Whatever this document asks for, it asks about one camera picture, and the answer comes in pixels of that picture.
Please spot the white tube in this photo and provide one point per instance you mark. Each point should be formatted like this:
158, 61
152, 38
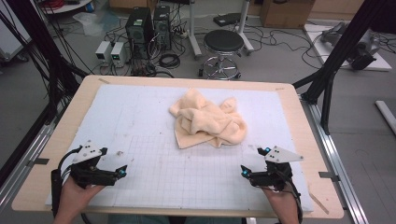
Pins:
386, 113

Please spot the white panel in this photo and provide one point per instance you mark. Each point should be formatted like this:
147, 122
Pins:
9, 37

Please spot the thin wooden stick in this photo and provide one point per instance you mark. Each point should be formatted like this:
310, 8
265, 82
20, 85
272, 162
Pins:
319, 202

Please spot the white power supply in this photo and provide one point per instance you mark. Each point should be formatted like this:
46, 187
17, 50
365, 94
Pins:
102, 51
119, 53

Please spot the white grid mat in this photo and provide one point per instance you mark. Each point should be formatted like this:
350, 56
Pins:
140, 124

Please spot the flat black device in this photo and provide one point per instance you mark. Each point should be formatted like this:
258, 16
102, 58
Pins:
227, 19

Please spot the slim black computer tower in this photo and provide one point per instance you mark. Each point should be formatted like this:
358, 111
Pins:
162, 28

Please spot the black metal frame post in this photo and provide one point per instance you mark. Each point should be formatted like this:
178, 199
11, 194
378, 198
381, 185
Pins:
339, 53
34, 31

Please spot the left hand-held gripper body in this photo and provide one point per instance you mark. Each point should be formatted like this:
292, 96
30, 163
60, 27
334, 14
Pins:
88, 174

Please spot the aluminium rail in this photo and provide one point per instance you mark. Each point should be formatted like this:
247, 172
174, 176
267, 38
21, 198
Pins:
328, 149
40, 140

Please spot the person's right hand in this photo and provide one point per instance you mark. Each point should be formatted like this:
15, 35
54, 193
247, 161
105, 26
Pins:
285, 202

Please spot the white round table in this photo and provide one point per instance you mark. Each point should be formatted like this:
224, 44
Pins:
71, 6

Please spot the black round stool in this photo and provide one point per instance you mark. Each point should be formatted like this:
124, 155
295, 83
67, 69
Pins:
223, 40

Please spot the cream towel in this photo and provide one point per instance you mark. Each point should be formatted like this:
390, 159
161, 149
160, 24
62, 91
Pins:
205, 118

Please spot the clear plastic bag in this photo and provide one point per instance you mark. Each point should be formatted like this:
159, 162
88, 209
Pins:
90, 25

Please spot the person's left hand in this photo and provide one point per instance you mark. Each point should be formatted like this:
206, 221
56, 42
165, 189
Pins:
73, 199

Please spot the white floor board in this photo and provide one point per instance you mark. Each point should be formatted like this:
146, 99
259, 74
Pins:
320, 46

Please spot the white table leg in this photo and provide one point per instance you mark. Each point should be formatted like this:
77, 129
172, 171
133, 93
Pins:
244, 31
194, 34

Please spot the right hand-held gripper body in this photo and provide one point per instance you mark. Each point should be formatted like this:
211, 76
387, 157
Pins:
277, 175

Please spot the cardboard box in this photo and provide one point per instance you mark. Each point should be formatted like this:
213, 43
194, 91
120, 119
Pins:
286, 15

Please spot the large black computer tower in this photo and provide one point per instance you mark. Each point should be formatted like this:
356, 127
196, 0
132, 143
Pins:
138, 31

